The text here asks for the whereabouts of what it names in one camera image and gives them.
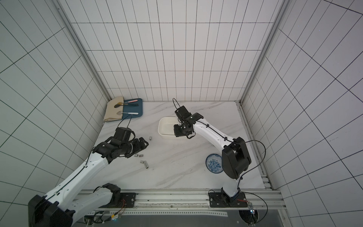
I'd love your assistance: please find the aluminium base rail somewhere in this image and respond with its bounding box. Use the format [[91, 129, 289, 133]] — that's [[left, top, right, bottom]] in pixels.
[[99, 189, 286, 218]]

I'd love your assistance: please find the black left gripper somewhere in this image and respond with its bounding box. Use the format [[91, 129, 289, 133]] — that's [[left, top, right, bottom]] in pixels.
[[120, 138, 149, 159]]

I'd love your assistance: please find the beige folded cloth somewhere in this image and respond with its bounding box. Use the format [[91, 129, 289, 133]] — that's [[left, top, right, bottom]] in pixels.
[[104, 96, 124, 122]]

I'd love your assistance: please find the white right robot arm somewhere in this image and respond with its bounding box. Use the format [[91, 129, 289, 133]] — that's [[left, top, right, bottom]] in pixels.
[[174, 106, 252, 206]]

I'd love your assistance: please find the white handled spoon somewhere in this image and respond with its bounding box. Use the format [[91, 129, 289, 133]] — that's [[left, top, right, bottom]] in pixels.
[[116, 111, 139, 115]]

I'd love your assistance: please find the blue white patterned bowl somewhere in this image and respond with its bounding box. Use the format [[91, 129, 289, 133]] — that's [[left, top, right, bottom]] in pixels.
[[205, 154, 223, 174]]

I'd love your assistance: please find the black handled spoon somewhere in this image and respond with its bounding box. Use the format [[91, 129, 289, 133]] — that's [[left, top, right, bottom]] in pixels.
[[114, 102, 139, 108]]

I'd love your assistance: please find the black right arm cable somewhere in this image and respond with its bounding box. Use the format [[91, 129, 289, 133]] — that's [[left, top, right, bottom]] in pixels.
[[226, 138, 269, 225]]

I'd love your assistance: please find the white plastic storage box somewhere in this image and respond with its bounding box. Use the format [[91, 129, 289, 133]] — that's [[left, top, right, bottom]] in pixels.
[[158, 116, 187, 140]]

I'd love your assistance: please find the long chrome socket lower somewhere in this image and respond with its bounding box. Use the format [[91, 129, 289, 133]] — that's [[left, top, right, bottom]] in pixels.
[[143, 161, 149, 169]]

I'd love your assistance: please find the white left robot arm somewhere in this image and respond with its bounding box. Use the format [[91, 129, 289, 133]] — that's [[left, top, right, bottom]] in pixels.
[[28, 127, 149, 227]]

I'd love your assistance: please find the dark blue tray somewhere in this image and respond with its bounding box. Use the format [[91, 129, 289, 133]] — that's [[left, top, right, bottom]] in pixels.
[[122, 98, 143, 120]]

